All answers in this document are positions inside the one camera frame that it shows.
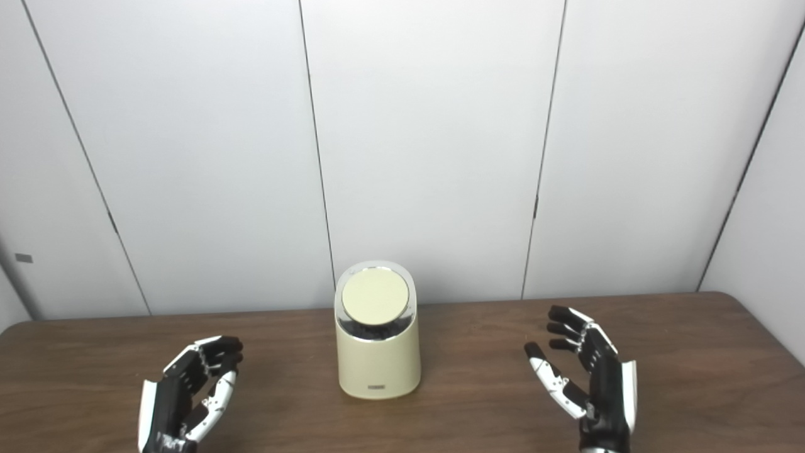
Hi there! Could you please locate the cream-colored round bin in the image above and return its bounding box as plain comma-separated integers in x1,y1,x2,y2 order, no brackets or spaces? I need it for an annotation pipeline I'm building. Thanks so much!
334,260,421,400

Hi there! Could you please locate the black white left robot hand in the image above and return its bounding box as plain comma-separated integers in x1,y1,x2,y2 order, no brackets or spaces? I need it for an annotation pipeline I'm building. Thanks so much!
138,335,244,453

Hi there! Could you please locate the cream round bin lid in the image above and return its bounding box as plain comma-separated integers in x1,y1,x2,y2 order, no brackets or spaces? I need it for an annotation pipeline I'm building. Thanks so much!
341,267,410,326

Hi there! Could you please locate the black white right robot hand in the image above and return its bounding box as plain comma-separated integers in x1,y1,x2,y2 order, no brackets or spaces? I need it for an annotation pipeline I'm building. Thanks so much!
524,305,638,450

